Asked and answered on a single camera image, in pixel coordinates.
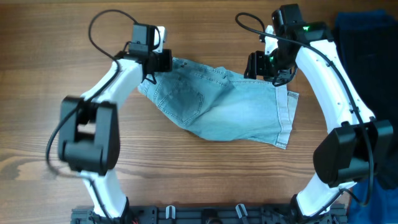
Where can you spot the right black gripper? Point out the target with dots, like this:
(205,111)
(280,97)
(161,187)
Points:
(255,67)

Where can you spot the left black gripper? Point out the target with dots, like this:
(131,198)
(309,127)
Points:
(165,67)

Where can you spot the light blue denim shorts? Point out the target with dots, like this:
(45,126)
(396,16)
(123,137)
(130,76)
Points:
(217,104)

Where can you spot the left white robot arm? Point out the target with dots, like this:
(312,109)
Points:
(88,133)

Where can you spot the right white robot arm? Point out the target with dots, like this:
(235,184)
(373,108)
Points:
(356,144)

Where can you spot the dark clothes pile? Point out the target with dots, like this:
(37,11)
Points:
(367,44)

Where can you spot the blue cloth bottom right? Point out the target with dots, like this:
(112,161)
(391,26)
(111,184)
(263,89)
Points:
(382,207)

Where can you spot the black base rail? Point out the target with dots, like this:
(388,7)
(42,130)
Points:
(270,213)

